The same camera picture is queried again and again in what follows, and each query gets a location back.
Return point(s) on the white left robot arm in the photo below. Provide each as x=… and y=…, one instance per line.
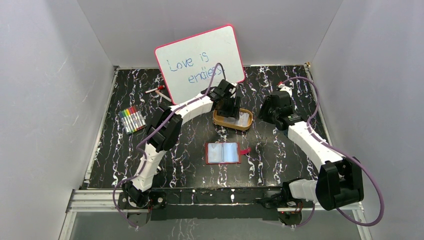
x=163, y=131

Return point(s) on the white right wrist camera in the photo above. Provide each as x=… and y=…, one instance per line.
x=282, y=87

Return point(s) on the orange oval tray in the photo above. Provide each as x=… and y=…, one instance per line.
x=230, y=122

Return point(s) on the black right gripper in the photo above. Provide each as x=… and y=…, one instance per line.
x=262, y=113

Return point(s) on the pink framed whiteboard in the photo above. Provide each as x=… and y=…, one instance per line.
x=190, y=64

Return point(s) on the red card holder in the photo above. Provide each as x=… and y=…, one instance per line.
x=224, y=153

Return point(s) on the red capped marker pen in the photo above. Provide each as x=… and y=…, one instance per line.
x=155, y=89

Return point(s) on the pack of coloured markers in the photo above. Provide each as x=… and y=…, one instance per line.
x=132, y=119

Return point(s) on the aluminium frame rail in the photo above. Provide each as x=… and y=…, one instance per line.
x=101, y=200

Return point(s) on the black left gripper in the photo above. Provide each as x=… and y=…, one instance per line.
x=228, y=106

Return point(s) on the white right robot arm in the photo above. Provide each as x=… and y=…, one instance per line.
x=339, y=181

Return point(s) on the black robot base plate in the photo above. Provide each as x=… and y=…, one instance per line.
x=264, y=203

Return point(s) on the white marker pen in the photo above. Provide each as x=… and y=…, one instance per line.
x=163, y=95

